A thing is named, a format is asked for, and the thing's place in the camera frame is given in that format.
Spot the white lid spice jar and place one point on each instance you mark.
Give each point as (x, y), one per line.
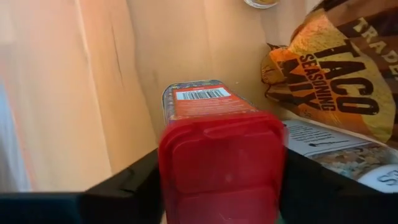
(342, 155)

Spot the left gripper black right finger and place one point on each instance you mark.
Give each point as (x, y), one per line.
(326, 205)

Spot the brown orange snack packet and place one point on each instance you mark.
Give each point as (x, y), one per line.
(335, 87)

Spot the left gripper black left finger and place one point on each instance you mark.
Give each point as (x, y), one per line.
(130, 202)

